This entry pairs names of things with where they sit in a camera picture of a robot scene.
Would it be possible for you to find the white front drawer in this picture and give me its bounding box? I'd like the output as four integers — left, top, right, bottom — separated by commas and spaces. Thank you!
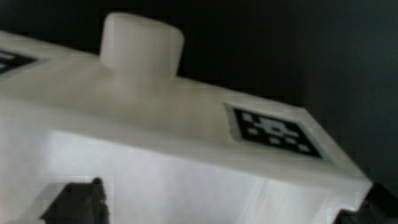
0, 13, 371, 224

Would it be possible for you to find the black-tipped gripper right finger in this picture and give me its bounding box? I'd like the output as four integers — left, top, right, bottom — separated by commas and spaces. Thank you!
332, 183, 398, 224

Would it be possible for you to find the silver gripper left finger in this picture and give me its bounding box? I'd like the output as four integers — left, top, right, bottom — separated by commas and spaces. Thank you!
39, 178, 110, 224

